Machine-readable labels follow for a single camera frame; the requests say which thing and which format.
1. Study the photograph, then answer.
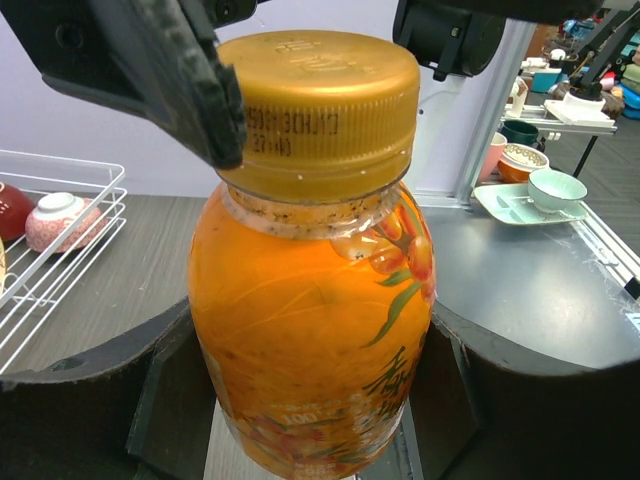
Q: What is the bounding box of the orange juice bottle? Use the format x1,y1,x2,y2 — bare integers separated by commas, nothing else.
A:
187,183,436,479

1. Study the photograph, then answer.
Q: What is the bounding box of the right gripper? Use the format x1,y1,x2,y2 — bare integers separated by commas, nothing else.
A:
1,1,258,170

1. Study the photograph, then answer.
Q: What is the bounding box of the cream floral plate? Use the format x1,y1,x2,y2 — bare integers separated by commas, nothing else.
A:
0,238,7,296

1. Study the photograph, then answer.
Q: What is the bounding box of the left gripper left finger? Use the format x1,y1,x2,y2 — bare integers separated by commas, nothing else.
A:
1,300,216,479

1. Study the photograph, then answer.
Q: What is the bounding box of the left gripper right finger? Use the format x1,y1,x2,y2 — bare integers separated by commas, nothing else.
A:
410,304,639,479

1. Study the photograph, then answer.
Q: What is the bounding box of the pink patterned bowl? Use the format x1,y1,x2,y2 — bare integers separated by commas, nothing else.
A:
25,192,109,253

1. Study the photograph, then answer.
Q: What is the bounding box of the white wire dish rack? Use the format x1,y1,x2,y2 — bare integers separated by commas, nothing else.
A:
1,150,127,371

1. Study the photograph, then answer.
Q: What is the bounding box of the orange patterned cup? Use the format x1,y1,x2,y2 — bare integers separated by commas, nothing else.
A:
498,143,549,183

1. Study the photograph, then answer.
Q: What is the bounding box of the pink cup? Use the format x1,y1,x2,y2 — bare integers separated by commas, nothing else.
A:
477,132,508,183

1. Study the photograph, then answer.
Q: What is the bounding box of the dark green mug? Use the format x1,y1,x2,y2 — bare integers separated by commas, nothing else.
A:
499,120,544,151

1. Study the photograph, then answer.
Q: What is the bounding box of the aluminium frame rail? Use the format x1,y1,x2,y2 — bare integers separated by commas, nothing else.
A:
582,202,639,302

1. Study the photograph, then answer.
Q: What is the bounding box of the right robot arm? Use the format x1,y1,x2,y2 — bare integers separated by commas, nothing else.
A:
1,1,598,203

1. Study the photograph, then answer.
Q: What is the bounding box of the red bowl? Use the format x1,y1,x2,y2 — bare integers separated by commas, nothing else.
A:
0,182,35,242

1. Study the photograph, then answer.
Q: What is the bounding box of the teal saucer with cup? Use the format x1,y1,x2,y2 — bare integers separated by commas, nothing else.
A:
473,169,588,226

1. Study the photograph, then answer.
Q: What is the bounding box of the orange bottle cap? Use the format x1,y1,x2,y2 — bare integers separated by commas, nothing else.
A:
218,30,420,181

